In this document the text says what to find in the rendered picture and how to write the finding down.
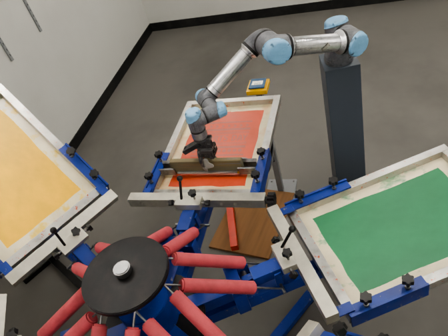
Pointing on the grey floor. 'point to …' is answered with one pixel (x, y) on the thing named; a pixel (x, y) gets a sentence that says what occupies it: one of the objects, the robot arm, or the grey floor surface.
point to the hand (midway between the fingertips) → (207, 167)
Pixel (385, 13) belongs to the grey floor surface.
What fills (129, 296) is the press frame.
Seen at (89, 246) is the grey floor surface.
